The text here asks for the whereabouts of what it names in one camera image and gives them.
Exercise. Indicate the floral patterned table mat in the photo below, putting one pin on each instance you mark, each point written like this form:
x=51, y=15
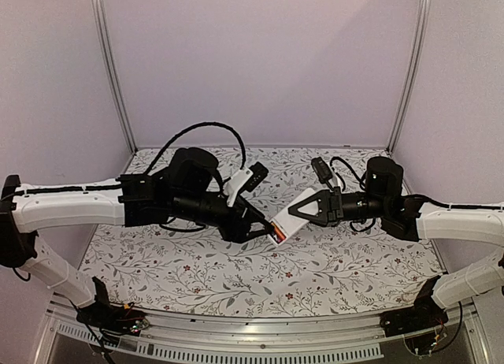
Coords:
x=319, y=271

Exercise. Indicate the aluminium frame post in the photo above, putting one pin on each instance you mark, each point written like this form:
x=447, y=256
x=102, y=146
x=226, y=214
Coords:
x=411, y=73
x=105, y=44

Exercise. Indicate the left aluminium frame post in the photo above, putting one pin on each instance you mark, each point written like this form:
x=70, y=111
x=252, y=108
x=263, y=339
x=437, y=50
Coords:
x=105, y=44

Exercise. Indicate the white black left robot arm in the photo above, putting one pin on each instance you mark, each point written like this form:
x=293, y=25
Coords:
x=189, y=188

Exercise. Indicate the aluminium front rail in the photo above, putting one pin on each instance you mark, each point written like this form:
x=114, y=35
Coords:
x=192, y=338

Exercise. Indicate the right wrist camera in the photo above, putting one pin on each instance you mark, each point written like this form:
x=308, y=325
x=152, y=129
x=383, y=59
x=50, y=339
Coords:
x=326, y=175

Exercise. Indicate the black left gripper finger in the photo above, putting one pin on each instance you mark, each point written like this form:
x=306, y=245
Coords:
x=254, y=215
x=252, y=235

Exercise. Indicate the orange battery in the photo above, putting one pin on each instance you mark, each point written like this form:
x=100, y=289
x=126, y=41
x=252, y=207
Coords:
x=279, y=236

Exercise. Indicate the dark purple battery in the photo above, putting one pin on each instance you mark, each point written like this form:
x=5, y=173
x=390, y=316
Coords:
x=273, y=234

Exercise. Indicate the white remote control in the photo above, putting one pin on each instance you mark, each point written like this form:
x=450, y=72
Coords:
x=287, y=223

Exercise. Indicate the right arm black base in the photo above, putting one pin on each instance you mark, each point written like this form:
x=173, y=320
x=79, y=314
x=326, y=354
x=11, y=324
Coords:
x=423, y=314

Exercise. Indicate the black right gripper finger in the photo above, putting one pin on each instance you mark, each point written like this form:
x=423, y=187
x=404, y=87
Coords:
x=310, y=203
x=318, y=219

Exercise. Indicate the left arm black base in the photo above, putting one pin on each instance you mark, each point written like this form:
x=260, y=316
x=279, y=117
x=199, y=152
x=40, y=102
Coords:
x=119, y=320

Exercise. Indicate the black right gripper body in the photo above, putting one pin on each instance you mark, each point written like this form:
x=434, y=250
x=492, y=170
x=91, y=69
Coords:
x=335, y=206

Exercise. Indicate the right aluminium frame post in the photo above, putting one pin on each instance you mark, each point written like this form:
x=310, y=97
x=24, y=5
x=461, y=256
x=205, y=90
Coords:
x=411, y=73

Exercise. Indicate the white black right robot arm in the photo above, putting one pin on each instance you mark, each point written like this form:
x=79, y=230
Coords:
x=414, y=218

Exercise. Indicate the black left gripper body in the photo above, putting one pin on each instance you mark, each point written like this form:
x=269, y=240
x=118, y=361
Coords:
x=228, y=229

